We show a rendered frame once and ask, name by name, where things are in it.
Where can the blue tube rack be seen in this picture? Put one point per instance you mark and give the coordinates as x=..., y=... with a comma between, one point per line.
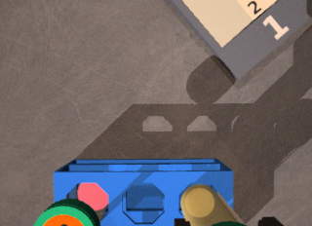
x=158, y=185

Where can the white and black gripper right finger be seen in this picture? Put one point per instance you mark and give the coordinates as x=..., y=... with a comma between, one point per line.
x=269, y=221

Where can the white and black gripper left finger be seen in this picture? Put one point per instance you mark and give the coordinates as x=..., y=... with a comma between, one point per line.
x=181, y=222

